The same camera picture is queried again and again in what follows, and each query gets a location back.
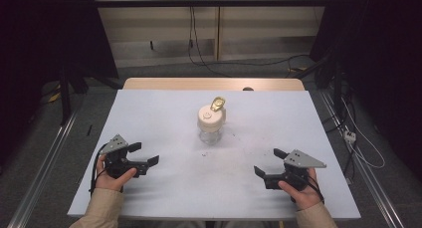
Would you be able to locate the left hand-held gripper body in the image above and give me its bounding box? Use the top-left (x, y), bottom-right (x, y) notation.
top-left (99, 133), bottom-right (149, 180)

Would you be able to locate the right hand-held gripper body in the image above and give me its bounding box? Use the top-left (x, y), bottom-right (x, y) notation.
top-left (263, 148), bottom-right (328, 192)

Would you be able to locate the clear bottle with cream lid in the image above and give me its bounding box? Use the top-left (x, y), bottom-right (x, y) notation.
top-left (196, 95), bottom-right (229, 146)

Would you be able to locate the person's left hand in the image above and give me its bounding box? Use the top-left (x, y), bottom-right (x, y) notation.
top-left (95, 153), bottom-right (138, 193)

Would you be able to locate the person's right hand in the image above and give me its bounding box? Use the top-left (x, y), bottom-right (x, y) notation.
top-left (277, 167), bottom-right (324, 212)

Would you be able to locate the white board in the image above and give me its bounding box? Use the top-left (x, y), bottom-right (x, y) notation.
top-left (67, 89), bottom-right (362, 222)

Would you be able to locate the white power strip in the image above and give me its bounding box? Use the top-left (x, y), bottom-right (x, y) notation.
top-left (343, 129), bottom-right (357, 144)

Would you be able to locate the wooden table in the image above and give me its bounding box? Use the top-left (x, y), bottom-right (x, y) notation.
top-left (121, 77), bottom-right (306, 92)

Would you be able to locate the yellow floor tape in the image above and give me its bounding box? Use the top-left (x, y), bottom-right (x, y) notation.
top-left (47, 84), bottom-right (63, 104)

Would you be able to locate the wooden vertical strip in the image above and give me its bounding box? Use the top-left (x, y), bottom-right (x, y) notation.
top-left (213, 0), bottom-right (222, 62)

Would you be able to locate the black horizontal bar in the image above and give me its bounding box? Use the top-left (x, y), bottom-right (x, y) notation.
top-left (63, 0), bottom-right (332, 9)

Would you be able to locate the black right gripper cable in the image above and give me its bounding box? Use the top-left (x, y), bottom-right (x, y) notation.
top-left (297, 172), bottom-right (325, 205)

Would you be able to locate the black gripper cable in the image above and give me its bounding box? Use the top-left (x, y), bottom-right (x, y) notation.
top-left (88, 142), bottom-right (109, 194)
top-left (297, 172), bottom-right (325, 205)

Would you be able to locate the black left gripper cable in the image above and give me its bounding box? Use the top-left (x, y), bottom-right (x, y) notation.
top-left (88, 142), bottom-right (109, 194)

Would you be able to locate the metal floor rail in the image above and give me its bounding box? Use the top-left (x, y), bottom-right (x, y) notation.
top-left (317, 90), bottom-right (406, 228)
top-left (6, 111), bottom-right (80, 228)

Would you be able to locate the white cable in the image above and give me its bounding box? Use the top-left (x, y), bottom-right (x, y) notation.
top-left (339, 96), bottom-right (387, 169)

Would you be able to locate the black floor cable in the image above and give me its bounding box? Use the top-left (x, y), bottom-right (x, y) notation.
top-left (198, 54), bottom-right (312, 79)

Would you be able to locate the black hanging cable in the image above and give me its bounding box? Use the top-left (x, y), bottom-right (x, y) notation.
top-left (186, 5), bottom-right (233, 79)

